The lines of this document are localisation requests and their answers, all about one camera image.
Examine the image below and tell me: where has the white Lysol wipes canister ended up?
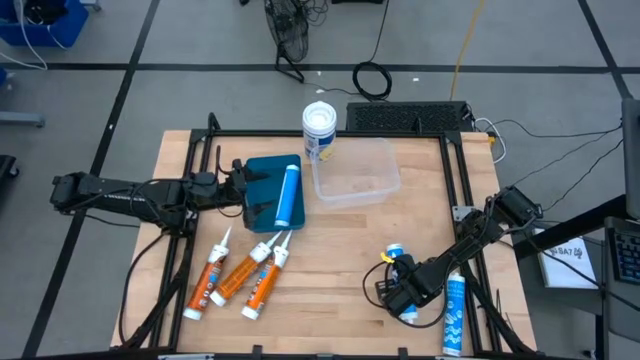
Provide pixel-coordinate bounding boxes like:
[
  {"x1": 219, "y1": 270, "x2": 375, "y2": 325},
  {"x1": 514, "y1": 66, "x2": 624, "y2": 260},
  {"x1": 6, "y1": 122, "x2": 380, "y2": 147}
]
[{"x1": 301, "y1": 100, "x2": 339, "y2": 160}]

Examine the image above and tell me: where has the orange sealant tube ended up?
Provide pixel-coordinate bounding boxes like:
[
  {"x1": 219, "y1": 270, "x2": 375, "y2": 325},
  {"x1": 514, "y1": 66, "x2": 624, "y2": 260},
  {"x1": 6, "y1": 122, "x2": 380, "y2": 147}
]
[
  {"x1": 209, "y1": 230, "x2": 284, "y2": 308},
  {"x1": 240, "y1": 229, "x2": 294, "y2": 322},
  {"x1": 182, "y1": 225, "x2": 234, "y2": 322}
]

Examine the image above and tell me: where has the black floor fan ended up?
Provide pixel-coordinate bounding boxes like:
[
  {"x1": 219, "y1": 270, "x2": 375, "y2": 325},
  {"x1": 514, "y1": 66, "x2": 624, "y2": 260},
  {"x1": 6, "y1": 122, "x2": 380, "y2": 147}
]
[{"x1": 263, "y1": 0, "x2": 311, "y2": 84}]

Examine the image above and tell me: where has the grey metal bar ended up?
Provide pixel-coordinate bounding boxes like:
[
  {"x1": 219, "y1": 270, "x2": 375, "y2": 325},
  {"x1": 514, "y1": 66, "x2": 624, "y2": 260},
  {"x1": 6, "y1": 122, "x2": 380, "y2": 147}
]
[{"x1": 0, "y1": 110, "x2": 47, "y2": 128}]

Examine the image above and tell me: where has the blue silicone tube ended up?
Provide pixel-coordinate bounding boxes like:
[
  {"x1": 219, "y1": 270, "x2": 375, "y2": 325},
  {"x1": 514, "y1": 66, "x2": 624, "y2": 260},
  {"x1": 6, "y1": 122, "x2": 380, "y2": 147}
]
[
  {"x1": 273, "y1": 163, "x2": 302, "y2": 229},
  {"x1": 441, "y1": 272, "x2": 468, "y2": 358},
  {"x1": 386, "y1": 243, "x2": 420, "y2": 325}
]

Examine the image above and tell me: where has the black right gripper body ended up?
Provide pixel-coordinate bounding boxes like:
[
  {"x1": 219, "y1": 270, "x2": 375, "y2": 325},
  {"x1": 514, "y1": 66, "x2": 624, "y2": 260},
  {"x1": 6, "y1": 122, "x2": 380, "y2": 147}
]
[{"x1": 380, "y1": 252, "x2": 437, "y2": 319}]

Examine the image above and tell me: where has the yellow cable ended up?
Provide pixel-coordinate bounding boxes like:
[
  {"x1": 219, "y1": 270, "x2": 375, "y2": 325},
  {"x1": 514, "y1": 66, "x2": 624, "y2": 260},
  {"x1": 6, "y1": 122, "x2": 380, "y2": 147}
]
[{"x1": 449, "y1": 0, "x2": 487, "y2": 102}]

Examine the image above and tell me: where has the blue plastic bin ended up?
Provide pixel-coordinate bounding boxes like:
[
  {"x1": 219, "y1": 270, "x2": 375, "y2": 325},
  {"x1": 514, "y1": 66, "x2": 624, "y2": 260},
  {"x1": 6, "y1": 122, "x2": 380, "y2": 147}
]
[{"x1": 0, "y1": 0, "x2": 91, "y2": 48}]

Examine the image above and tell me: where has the black aluminium table frame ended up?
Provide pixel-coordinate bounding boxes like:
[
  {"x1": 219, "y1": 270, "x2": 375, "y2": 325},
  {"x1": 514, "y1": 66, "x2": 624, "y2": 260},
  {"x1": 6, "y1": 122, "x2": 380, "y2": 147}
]
[{"x1": 117, "y1": 112, "x2": 536, "y2": 359}]

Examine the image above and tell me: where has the clear plastic container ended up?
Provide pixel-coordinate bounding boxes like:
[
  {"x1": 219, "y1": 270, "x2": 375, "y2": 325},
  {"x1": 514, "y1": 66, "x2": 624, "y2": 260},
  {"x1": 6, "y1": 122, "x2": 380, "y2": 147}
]
[{"x1": 309, "y1": 137, "x2": 403, "y2": 211}]

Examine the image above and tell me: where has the grey monitor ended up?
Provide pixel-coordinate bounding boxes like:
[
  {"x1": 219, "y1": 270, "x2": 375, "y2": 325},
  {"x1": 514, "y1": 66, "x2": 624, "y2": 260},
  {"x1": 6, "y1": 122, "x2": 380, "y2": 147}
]
[{"x1": 622, "y1": 98, "x2": 640, "y2": 221}]

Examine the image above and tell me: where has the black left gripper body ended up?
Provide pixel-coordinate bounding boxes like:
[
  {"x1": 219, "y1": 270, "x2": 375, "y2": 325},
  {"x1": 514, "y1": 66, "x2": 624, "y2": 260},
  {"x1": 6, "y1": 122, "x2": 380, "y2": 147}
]
[{"x1": 191, "y1": 158, "x2": 250, "y2": 217}]

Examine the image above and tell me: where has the coiled black cable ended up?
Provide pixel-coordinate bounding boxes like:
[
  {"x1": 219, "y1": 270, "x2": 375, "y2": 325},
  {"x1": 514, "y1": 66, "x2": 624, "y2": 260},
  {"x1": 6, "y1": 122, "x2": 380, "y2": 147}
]
[{"x1": 352, "y1": 60, "x2": 394, "y2": 102}]

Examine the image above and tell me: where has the black desk beam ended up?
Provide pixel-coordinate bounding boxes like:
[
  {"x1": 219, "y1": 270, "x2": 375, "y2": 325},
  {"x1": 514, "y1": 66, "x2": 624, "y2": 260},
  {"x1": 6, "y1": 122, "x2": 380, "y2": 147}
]
[{"x1": 514, "y1": 194, "x2": 629, "y2": 261}]

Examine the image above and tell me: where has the teal plastic tray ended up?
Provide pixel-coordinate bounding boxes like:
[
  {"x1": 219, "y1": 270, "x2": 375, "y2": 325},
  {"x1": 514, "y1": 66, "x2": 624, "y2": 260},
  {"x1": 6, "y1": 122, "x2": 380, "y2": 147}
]
[{"x1": 243, "y1": 153, "x2": 307, "y2": 234}]

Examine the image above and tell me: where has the black keyboard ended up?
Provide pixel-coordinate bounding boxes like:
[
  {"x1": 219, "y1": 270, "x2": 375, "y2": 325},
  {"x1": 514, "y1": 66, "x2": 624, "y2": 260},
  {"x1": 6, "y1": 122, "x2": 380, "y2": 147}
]
[
  {"x1": 346, "y1": 101, "x2": 474, "y2": 134},
  {"x1": 607, "y1": 227, "x2": 640, "y2": 287}
]

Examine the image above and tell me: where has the white cable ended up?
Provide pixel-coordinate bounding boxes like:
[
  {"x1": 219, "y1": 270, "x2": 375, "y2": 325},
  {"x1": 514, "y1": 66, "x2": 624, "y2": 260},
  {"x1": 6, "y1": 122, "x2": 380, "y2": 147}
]
[
  {"x1": 474, "y1": 117, "x2": 509, "y2": 165},
  {"x1": 0, "y1": 0, "x2": 69, "y2": 71}
]

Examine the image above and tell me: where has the white paper sheet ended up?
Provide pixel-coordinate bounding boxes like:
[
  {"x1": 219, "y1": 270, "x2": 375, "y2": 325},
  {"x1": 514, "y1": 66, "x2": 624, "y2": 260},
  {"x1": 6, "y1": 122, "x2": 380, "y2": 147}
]
[{"x1": 532, "y1": 228, "x2": 599, "y2": 290}]

